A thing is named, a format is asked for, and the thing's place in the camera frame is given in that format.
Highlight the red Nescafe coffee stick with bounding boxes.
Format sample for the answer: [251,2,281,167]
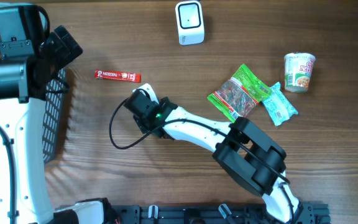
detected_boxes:
[94,70,141,83]

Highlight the green gummy candy bag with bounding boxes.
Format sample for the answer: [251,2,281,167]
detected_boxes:
[207,64,272,122]

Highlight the light teal packet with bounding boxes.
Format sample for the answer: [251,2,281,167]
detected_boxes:
[262,82,298,126]

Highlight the white chicken cup noodles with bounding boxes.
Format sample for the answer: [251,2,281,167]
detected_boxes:
[284,52,316,93]

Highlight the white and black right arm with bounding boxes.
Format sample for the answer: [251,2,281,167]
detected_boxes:
[124,89,300,223]

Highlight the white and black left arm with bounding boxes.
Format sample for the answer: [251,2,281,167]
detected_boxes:
[0,4,104,223]

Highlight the white cube barcode scanner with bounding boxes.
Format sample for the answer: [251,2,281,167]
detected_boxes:
[175,1,205,45]

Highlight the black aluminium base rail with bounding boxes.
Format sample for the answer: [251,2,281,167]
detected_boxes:
[108,202,331,224]

